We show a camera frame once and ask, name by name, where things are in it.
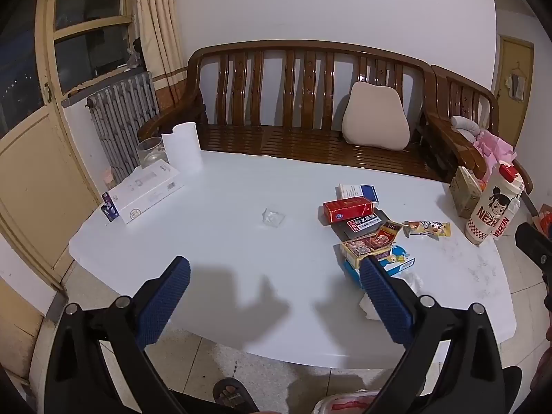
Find pink cloth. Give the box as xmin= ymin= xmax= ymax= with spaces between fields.
xmin=472 ymin=131 xmax=518 ymax=182

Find yellow illustrated card box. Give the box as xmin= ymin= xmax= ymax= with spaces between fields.
xmin=341 ymin=233 xmax=393 ymax=264

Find grey radiator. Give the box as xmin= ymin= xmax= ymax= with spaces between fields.
xmin=86 ymin=71 xmax=160 ymax=182

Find long white box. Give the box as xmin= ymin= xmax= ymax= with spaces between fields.
xmin=107 ymin=161 xmax=185 ymax=225

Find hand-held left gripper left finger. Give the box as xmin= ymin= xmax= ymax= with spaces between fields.
xmin=44 ymin=255 xmax=191 ymax=414

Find yellow interior door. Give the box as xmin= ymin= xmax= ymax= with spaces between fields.
xmin=492 ymin=37 xmax=535 ymax=147

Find beige cushion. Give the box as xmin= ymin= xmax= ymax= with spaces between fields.
xmin=342 ymin=81 xmax=410 ymax=151

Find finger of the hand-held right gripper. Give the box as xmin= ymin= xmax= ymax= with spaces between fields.
xmin=515 ymin=222 xmax=552 ymax=285

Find person's left foot black sandal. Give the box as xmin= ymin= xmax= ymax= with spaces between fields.
xmin=213 ymin=377 xmax=259 ymax=414

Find white tissue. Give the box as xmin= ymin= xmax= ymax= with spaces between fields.
xmin=359 ymin=273 xmax=425 ymax=322

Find dark grey box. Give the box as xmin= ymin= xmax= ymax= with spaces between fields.
xmin=334 ymin=209 xmax=391 ymax=242

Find clear glass jar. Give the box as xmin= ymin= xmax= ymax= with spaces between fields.
xmin=137 ymin=137 xmax=168 ymax=168

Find trash bin with plastic bag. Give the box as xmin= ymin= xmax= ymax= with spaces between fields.
xmin=311 ymin=388 xmax=384 ymax=414

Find brown wooden armchair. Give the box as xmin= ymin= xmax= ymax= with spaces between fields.
xmin=431 ymin=65 xmax=533 ymax=195

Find red box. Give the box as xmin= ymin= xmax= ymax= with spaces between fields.
xmin=323 ymin=197 xmax=375 ymax=225

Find small red packet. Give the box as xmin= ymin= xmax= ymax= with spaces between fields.
xmin=375 ymin=220 xmax=403 ymax=246

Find person's leg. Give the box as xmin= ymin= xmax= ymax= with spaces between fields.
xmin=500 ymin=366 xmax=523 ymax=414
xmin=164 ymin=390 xmax=259 ymax=414

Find brown wooden bench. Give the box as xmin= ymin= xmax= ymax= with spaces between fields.
xmin=137 ymin=40 xmax=458 ymax=184

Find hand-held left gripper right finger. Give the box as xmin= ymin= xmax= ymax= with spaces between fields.
xmin=359 ymin=255 xmax=505 ymax=414

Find orange packet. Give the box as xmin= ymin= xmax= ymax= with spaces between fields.
xmin=531 ymin=207 xmax=552 ymax=238

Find beige curtain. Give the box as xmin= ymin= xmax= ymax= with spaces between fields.
xmin=134 ymin=0 xmax=188 ymax=104

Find beige cardboard box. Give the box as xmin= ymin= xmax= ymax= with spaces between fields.
xmin=449 ymin=166 xmax=484 ymax=220

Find person's right leg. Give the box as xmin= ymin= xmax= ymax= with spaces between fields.
xmin=500 ymin=366 xmax=523 ymax=414

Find white paper roll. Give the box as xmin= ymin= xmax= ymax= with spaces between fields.
xmin=161 ymin=122 xmax=203 ymax=175

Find person's left leg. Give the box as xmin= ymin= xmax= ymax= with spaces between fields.
xmin=164 ymin=390 xmax=259 ymax=414

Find light blue medicine box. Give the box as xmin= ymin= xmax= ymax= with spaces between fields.
xmin=344 ymin=244 xmax=417 ymax=287

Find yellow snack wrapper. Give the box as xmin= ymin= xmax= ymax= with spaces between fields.
xmin=402 ymin=220 xmax=451 ymax=239

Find grey and white plush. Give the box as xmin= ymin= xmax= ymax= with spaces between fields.
xmin=451 ymin=116 xmax=481 ymax=143

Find white and blue box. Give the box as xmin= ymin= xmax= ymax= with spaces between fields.
xmin=337 ymin=183 xmax=381 ymax=208

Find large cartoon cup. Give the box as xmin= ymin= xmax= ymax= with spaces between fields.
xmin=465 ymin=161 xmax=524 ymax=246

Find small blue packet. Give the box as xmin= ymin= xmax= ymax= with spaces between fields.
xmin=101 ymin=192 xmax=119 ymax=223

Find yellow framed balcony door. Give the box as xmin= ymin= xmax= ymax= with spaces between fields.
xmin=0 ymin=0 xmax=143 ymax=311

